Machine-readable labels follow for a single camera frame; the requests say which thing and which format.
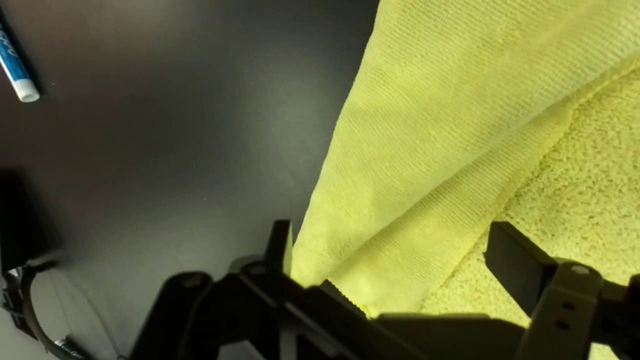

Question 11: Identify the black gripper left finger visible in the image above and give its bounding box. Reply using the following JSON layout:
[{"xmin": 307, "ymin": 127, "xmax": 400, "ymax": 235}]
[{"xmin": 128, "ymin": 218, "xmax": 427, "ymax": 360}]

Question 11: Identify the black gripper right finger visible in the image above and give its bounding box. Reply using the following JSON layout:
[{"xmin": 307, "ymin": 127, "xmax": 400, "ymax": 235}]
[{"xmin": 483, "ymin": 221, "xmax": 640, "ymax": 360}]

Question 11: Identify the yellow towel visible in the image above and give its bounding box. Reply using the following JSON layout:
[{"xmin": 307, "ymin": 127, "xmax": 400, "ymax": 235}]
[{"xmin": 285, "ymin": 0, "xmax": 640, "ymax": 360}]

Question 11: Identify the blue white marker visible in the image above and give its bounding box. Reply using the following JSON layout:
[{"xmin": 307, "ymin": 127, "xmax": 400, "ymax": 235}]
[{"xmin": 0, "ymin": 8, "xmax": 42, "ymax": 106}]

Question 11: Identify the black cable loop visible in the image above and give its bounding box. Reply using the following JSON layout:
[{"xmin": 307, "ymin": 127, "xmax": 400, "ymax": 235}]
[{"xmin": 0, "ymin": 265, "xmax": 126, "ymax": 360}]

